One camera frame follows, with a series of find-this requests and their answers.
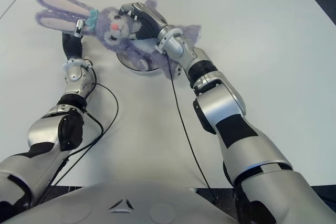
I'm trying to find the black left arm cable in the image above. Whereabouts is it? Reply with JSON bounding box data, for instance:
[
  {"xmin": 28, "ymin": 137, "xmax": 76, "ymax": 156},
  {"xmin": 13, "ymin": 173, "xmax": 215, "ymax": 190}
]
[{"xmin": 33, "ymin": 82, "xmax": 119, "ymax": 206}]

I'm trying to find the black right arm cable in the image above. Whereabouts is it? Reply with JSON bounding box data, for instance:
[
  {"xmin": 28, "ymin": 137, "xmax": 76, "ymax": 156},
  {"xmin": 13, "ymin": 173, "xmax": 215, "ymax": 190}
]
[{"xmin": 165, "ymin": 52, "xmax": 220, "ymax": 205}]

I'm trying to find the white plate with black rim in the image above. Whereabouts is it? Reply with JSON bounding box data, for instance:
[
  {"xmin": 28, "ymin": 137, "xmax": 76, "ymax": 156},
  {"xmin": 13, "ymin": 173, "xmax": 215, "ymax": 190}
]
[{"xmin": 117, "ymin": 50, "xmax": 161, "ymax": 74}]

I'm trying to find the grey robot torso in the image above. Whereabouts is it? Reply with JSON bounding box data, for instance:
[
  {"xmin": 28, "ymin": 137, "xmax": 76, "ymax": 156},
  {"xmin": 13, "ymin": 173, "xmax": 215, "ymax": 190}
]
[{"xmin": 0, "ymin": 180, "xmax": 237, "ymax": 224}]

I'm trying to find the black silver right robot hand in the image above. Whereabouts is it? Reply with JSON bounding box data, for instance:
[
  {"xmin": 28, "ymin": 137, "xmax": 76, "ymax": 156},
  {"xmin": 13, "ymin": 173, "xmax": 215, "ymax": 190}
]
[{"xmin": 118, "ymin": 2, "xmax": 170, "ymax": 41}]

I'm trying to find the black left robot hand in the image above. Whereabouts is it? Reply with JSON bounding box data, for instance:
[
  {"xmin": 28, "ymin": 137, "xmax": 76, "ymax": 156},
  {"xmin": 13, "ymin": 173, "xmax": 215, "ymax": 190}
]
[{"xmin": 61, "ymin": 18, "xmax": 86, "ymax": 61}]

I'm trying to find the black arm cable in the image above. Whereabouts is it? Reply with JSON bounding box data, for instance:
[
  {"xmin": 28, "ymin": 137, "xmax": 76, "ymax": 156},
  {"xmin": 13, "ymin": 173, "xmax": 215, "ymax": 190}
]
[
  {"xmin": 33, "ymin": 82, "xmax": 119, "ymax": 206},
  {"xmin": 165, "ymin": 52, "xmax": 220, "ymax": 205}
]

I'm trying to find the purple plush bunny doll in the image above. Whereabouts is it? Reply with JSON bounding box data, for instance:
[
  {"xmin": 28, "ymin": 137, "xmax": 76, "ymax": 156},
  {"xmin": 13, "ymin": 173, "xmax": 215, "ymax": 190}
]
[{"xmin": 34, "ymin": 0, "xmax": 202, "ymax": 79}]

